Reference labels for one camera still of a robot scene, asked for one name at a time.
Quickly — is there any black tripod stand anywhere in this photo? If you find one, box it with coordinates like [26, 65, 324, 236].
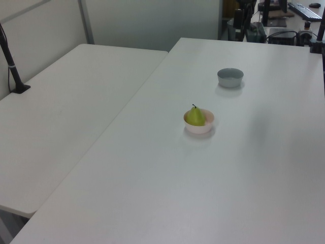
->
[233, 0, 256, 43]

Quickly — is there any black monitor stand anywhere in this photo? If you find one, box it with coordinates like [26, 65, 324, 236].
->
[262, 0, 288, 28]

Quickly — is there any green pear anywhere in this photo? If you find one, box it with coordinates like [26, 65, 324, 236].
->
[187, 104, 206, 127]

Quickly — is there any emergency stop button box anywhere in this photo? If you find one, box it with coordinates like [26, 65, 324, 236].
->
[298, 21, 313, 39]

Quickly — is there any pink bowl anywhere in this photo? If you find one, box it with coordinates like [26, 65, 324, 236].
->
[183, 108, 215, 135]

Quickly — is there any black electronics box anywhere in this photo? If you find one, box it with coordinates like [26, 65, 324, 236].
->
[268, 27, 298, 46]

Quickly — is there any black keyboard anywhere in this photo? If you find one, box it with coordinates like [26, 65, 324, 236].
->
[287, 2, 322, 22]

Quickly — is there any grey bowl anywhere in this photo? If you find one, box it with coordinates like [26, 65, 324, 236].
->
[216, 68, 245, 89]

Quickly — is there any black clamped camera pole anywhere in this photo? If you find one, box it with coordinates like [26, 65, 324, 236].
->
[309, 17, 325, 54]

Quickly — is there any dark green box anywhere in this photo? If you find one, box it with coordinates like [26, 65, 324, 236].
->
[249, 22, 268, 43]

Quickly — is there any black camera pole with base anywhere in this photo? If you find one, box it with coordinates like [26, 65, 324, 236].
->
[0, 22, 31, 95]

